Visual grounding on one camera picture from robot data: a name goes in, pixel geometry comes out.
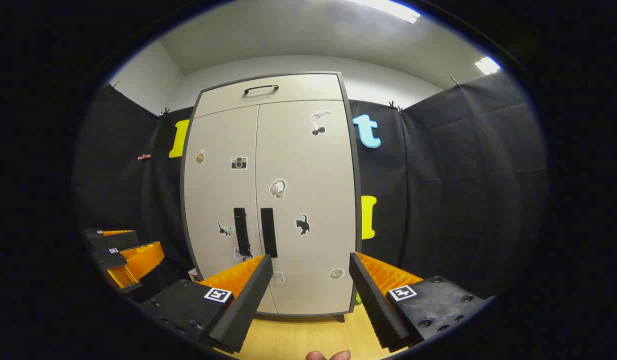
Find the shoe cabinet door camera sticker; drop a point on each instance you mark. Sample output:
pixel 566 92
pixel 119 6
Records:
pixel 218 190

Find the shoe cabinet door headphone sticker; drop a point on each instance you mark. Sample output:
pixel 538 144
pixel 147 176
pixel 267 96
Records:
pixel 313 165

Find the white double-door shoe cabinet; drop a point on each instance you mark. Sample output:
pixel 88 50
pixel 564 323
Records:
pixel 308 150

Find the small white box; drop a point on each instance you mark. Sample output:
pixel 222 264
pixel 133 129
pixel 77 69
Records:
pixel 193 274

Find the black backdrop cloth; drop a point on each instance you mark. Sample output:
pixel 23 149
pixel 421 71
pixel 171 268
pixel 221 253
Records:
pixel 463 175

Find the long ceiling light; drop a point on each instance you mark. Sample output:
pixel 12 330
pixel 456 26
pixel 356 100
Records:
pixel 388 9

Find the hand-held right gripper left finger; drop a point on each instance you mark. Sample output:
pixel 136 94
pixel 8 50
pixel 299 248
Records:
pixel 248 300

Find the black binder clip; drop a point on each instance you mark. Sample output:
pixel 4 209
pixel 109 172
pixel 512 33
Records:
pixel 163 113

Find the white cabinet drawer front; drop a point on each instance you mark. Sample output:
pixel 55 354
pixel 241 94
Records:
pixel 308 90

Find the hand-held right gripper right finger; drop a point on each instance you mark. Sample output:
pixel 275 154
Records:
pixel 373 300

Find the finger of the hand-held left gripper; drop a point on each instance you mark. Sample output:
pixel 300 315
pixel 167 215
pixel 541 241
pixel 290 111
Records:
pixel 108 259
pixel 113 241

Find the square ceiling light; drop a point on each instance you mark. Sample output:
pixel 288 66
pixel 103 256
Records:
pixel 487 65

